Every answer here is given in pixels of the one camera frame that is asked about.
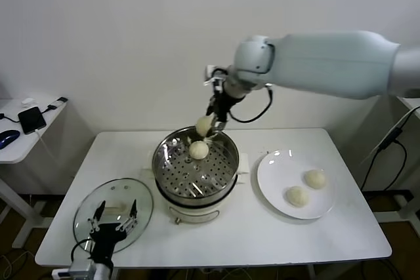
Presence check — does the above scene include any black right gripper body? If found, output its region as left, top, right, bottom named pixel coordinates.
left=212, top=90, right=244, bottom=122

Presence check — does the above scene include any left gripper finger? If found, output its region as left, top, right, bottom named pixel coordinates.
left=87, top=200, right=106, bottom=233
left=116, top=198, right=138, bottom=232

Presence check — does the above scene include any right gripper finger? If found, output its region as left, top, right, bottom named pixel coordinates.
left=211, top=118, right=228, bottom=133
left=205, top=95, right=217, bottom=117

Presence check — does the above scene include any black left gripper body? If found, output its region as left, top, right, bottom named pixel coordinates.
left=89, top=224, right=128, bottom=261

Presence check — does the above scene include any white steamed baozi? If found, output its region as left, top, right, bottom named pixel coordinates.
left=196, top=115, right=216, bottom=137
left=304, top=169, right=329, bottom=191
left=283, top=186, right=311, bottom=208
left=188, top=141, right=210, bottom=161

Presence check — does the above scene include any stainless steel steamer basket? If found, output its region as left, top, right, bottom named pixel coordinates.
left=143, top=125, right=250, bottom=197

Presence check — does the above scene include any round glass pot lid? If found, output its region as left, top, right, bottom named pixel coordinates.
left=73, top=178, right=154, bottom=256

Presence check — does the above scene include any white electric pot base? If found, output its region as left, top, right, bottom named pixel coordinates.
left=140, top=168, right=247, bottom=226

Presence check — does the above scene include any white round plate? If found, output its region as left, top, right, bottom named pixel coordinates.
left=257, top=150, right=336, bottom=220

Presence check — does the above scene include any white side desk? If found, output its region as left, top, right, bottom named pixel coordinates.
left=0, top=98, right=72, bottom=250

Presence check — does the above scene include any black smartphone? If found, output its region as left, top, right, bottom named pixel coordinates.
left=18, top=106, right=47, bottom=135

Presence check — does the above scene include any black usb adapter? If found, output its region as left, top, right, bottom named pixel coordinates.
left=47, top=96, right=69, bottom=112

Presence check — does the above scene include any blue computer mouse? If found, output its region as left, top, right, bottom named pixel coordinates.
left=0, top=130, right=21, bottom=150

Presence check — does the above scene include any black power adapter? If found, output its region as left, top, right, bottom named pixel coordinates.
left=377, top=125, right=404, bottom=153

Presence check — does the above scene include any white side table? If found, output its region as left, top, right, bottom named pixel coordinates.
left=373, top=95, right=420, bottom=228

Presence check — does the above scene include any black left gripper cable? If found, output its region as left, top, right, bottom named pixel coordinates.
left=70, top=239, right=93, bottom=263

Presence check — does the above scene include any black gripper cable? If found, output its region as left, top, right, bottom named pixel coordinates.
left=70, top=239, right=93, bottom=263
left=228, top=85, right=274, bottom=123

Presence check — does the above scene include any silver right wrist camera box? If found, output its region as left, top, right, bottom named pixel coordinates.
left=203, top=65, right=229, bottom=92

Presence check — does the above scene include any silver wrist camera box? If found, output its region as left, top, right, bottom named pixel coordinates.
left=69, top=260, right=95, bottom=280
left=203, top=65, right=229, bottom=92

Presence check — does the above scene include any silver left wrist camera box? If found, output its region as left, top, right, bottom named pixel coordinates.
left=69, top=260, right=95, bottom=280

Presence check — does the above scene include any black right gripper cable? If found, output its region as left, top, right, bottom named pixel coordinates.
left=228, top=85, right=274, bottom=123

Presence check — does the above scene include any white charging cable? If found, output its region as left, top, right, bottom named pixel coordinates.
left=34, top=129, right=76, bottom=179

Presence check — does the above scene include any black usb cable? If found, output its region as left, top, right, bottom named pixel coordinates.
left=0, top=105, right=53, bottom=123

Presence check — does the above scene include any grey adapter cable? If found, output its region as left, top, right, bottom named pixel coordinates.
left=395, top=106, right=420, bottom=129

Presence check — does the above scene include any black power cable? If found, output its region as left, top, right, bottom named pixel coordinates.
left=360, top=140, right=408, bottom=192

